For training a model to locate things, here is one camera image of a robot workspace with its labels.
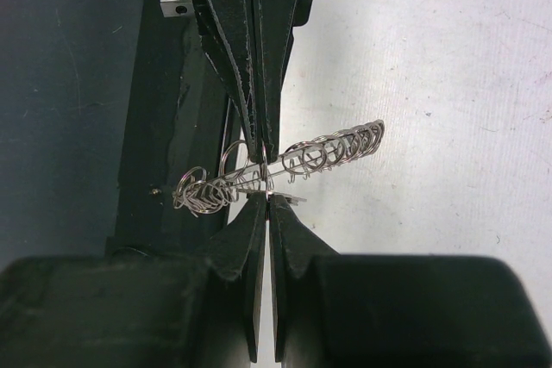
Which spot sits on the small metal keyring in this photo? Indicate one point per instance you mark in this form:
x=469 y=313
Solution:
x=264 y=171

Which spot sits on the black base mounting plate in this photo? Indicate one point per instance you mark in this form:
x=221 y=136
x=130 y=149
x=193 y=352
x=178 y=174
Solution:
x=105 y=104

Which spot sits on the metal disc with keyrings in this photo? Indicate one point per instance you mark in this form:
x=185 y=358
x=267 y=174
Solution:
x=203 y=194

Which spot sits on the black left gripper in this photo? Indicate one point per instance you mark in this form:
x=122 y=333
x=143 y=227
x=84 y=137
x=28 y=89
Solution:
x=227 y=29

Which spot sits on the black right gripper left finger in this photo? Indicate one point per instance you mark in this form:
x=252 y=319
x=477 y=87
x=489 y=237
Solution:
x=230 y=316

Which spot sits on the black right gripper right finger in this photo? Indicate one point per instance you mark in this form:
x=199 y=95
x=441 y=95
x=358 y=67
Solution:
x=296 y=294

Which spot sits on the key with black tag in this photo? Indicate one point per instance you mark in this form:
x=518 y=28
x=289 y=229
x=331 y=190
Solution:
x=291 y=199

